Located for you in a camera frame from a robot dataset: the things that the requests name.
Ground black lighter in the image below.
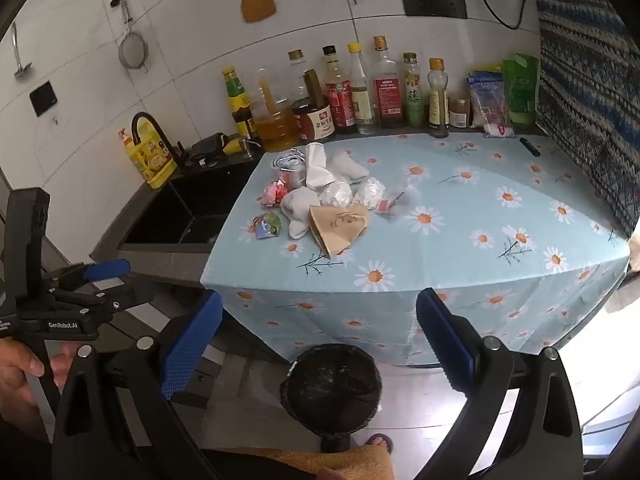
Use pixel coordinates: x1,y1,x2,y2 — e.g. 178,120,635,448
520,136,541,157

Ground yellow dish soap bottle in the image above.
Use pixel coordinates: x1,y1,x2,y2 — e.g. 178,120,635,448
118,118,178,188

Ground blue daisy tablecloth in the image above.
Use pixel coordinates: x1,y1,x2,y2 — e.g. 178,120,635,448
201,133,629,365

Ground small brown jar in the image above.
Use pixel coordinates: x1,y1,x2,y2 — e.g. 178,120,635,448
448,94,471,129

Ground foot in black sandal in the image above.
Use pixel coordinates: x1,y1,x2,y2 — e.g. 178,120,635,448
364,434,394,454

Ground yellow cap oil bottle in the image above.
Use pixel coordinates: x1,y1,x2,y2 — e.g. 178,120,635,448
427,58,448,139

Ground white sock back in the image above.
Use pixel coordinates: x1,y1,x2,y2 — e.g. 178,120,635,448
328,151,369,184

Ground clear plastic wrapper red label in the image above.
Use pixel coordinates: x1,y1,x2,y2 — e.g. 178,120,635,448
375,184,419,219

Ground red label sauce jar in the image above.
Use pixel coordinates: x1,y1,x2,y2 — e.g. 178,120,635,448
292,70,335,142

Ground yellow cap clear bottle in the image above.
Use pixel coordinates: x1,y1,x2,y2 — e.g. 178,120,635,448
347,42,376,136

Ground cooking oil bottle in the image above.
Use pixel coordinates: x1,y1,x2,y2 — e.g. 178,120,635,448
250,67,300,153

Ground clear bottle behind jar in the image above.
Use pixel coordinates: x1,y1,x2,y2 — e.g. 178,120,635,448
288,49,309,103

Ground black wall switch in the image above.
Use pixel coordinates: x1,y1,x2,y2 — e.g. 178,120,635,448
29,81,58,117

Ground orange fuzzy trousers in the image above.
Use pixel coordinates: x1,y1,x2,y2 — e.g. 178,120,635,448
224,444,394,480

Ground metal strainer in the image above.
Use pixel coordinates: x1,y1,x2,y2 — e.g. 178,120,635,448
118,0,149,70

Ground brown paper bag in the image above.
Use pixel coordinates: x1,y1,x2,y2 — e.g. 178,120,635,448
309,204,369,258

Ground tall red label bottle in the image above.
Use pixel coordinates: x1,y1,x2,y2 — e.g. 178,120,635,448
373,36,404,128

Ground red label vinegar bottle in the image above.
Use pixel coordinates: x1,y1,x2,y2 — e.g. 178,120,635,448
322,46,357,134

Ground black sink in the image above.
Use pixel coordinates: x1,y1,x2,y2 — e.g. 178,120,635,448
120,160,258,252

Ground black trash bin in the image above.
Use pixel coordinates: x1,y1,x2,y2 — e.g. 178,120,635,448
280,344,382,453

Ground green blue snack wrapper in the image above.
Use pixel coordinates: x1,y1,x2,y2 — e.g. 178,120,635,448
252,211,282,240

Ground clear plastic ball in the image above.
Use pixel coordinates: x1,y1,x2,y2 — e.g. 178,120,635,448
352,177,386,210
319,180,354,208

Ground hanging metal ladle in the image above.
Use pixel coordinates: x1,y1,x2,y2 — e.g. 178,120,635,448
11,22,32,80

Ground blue white packet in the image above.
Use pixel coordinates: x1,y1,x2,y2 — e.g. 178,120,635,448
465,70,515,138

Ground pink wrapper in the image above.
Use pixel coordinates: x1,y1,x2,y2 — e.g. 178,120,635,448
259,179,290,208

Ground black faucet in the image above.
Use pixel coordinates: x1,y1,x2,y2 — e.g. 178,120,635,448
130,112,189,170

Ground green packet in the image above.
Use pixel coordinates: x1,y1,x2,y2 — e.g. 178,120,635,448
502,53,539,130

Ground silver foil wrapper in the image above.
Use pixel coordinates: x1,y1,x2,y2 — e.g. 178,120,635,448
272,150,306,190

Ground black sponge holder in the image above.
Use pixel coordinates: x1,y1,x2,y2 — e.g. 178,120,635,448
186,132,229,166

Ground green label bottle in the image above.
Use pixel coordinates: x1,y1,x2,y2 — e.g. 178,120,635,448
402,52,424,128

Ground person's left hand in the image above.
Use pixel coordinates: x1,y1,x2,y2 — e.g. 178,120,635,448
1,338,81,434

